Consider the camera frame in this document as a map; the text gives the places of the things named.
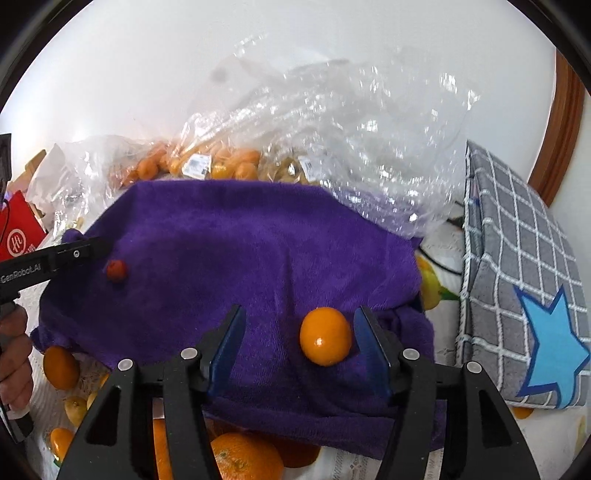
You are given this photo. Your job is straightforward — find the large round orange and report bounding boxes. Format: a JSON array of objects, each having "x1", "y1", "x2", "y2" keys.
[{"x1": 210, "y1": 431, "x2": 284, "y2": 480}]

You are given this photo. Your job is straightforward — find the white paper bag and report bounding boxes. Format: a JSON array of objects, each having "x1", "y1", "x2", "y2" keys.
[{"x1": 25, "y1": 143, "x2": 70, "y2": 217}]

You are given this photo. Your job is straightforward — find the labelled bag of longans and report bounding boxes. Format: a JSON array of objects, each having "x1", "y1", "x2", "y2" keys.
[{"x1": 256, "y1": 154, "x2": 326, "y2": 188}]

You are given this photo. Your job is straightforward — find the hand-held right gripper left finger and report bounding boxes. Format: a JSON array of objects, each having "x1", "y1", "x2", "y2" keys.
[{"x1": 55, "y1": 305, "x2": 247, "y2": 480}]

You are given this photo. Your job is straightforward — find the small mandarin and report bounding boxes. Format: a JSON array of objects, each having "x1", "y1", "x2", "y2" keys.
[
  {"x1": 50, "y1": 427, "x2": 77, "y2": 462},
  {"x1": 152, "y1": 418, "x2": 174, "y2": 480},
  {"x1": 43, "y1": 345, "x2": 81, "y2": 391},
  {"x1": 272, "y1": 438, "x2": 321, "y2": 469}
]

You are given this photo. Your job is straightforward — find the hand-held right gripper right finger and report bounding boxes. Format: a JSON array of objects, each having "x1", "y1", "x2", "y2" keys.
[{"x1": 353, "y1": 305, "x2": 542, "y2": 480}]

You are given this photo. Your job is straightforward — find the yellow-brown pear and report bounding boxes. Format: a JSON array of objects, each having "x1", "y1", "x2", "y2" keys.
[{"x1": 65, "y1": 396, "x2": 89, "y2": 428}]

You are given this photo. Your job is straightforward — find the crumpled clear plastic bag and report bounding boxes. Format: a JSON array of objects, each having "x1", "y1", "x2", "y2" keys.
[{"x1": 53, "y1": 134, "x2": 171, "y2": 222}]

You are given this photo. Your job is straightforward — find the person's left hand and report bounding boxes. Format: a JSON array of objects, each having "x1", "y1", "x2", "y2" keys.
[{"x1": 0, "y1": 305, "x2": 34, "y2": 412}]

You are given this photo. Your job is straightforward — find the red box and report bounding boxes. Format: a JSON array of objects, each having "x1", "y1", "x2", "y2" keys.
[{"x1": 0, "y1": 190, "x2": 49, "y2": 264}]

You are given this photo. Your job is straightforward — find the brown wooden door frame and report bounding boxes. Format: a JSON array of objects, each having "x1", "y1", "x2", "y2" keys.
[{"x1": 529, "y1": 46, "x2": 588, "y2": 208}]

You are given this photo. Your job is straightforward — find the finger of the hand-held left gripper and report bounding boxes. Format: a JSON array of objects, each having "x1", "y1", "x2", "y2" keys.
[{"x1": 51, "y1": 236, "x2": 112, "y2": 278}]

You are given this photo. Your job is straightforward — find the purple towel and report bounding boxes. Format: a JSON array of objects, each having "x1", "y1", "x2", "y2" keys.
[{"x1": 37, "y1": 180, "x2": 448, "y2": 462}]

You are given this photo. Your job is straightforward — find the checked notebook with star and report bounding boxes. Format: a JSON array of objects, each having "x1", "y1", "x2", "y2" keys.
[{"x1": 455, "y1": 138, "x2": 591, "y2": 411}]

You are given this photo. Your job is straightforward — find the labelled bag of mandarins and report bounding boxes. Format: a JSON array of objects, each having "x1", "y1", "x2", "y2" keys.
[{"x1": 159, "y1": 138, "x2": 264, "y2": 183}]

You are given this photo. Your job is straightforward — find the white lace printed tablecloth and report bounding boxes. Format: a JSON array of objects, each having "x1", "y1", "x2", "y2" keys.
[{"x1": 0, "y1": 185, "x2": 591, "y2": 480}]

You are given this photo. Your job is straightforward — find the oval orange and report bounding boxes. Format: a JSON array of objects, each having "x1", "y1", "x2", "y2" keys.
[{"x1": 299, "y1": 307, "x2": 353, "y2": 367}]

